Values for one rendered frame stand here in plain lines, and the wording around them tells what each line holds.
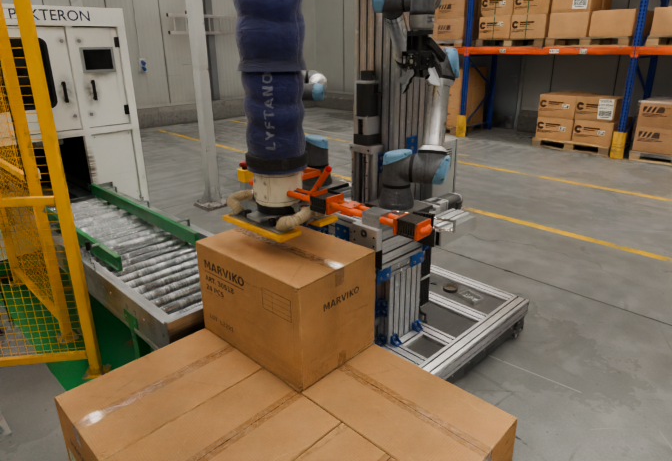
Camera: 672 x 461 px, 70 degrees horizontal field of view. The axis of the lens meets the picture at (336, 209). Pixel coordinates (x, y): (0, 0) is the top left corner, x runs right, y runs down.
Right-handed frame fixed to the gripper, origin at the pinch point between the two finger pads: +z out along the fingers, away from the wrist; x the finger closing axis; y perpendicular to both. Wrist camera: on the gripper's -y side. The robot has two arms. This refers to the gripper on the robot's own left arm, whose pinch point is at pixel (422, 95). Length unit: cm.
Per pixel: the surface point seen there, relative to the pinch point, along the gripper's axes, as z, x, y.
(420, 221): 32.1, 19.9, 25.5
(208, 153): 93, -364, -122
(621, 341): 152, 36, -158
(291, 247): 58, -39, 27
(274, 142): 15, -35, 35
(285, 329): 76, -19, 46
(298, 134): 13.5, -33.3, 25.7
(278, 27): -21, -33, 33
